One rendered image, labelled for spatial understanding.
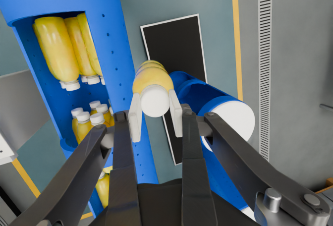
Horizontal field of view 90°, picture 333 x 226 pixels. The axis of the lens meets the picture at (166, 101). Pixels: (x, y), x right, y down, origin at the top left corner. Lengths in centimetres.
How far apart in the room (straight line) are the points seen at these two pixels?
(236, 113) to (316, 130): 257
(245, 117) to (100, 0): 73
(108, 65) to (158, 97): 26
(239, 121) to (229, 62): 119
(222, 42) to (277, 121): 136
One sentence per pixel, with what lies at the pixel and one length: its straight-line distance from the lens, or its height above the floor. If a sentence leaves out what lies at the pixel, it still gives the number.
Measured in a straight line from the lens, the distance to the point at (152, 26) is 153.
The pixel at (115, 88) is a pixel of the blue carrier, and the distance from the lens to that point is 46.
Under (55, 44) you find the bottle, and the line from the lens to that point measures 55.
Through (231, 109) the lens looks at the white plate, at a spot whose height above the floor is 104.
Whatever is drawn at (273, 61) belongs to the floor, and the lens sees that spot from 233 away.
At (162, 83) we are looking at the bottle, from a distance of 24.
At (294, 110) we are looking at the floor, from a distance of 282.
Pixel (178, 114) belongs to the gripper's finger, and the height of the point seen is 152.
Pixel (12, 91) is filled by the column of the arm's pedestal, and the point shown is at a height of 78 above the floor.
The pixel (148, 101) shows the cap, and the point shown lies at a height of 145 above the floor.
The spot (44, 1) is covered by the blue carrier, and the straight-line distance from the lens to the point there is 46.
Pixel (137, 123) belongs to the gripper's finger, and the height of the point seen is 151.
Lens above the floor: 166
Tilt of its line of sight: 67 degrees down
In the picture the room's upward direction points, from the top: 146 degrees clockwise
